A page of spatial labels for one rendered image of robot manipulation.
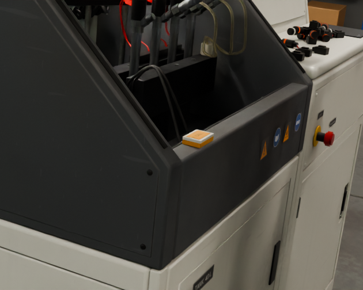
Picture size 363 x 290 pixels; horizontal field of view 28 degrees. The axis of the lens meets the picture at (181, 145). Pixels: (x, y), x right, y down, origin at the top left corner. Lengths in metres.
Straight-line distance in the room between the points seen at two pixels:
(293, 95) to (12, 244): 0.64
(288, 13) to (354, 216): 1.54
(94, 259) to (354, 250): 2.12
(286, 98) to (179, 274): 0.48
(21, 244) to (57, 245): 0.07
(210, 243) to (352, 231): 2.12
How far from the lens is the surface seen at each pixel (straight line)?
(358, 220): 3.42
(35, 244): 1.15
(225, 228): 1.26
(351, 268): 2.96
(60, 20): 1.03
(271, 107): 1.36
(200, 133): 1.10
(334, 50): 1.86
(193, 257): 1.15
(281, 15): 2.07
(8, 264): 1.21
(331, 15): 6.63
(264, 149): 1.37
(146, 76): 1.35
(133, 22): 1.35
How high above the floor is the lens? 1.29
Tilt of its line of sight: 18 degrees down
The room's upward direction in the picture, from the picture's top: 6 degrees clockwise
